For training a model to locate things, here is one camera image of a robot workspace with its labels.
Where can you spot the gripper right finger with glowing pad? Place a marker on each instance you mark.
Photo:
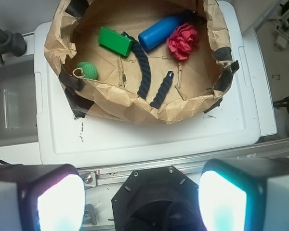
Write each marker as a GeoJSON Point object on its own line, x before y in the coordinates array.
{"type": "Point", "coordinates": [249, 194]}

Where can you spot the dark grey clamp knob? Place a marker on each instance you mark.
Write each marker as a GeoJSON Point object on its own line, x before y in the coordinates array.
{"type": "Point", "coordinates": [13, 43]}

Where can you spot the green rectangular block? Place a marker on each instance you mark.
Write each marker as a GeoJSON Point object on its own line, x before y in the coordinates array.
{"type": "Point", "coordinates": [114, 41]}

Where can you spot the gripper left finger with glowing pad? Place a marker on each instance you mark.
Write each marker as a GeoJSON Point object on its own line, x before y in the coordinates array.
{"type": "Point", "coordinates": [41, 198]}

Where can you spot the blue plastic bottle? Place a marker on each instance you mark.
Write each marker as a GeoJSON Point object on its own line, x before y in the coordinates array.
{"type": "Point", "coordinates": [159, 32]}

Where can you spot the brown paper bag bin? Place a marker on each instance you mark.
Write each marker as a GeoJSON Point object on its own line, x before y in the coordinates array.
{"type": "Point", "coordinates": [145, 86]}

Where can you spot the silver corner bracket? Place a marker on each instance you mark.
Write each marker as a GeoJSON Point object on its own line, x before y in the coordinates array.
{"type": "Point", "coordinates": [89, 215]}

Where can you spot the white plastic lid platform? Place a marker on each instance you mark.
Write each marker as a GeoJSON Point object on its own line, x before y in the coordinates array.
{"type": "Point", "coordinates": [244, 115]}

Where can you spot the green textured ball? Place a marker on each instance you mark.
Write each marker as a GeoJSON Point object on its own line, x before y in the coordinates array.
{"type": "Point", "coordinates": [88, 70]}

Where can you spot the red crumpled paper flower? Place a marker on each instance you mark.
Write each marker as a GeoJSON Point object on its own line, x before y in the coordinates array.
{"type": "Point", "coordinates": [182, 41]}

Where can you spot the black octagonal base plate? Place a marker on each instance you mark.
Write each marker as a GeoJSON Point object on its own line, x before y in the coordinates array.
{"type": "Point", "coordinates": [157, 199]}

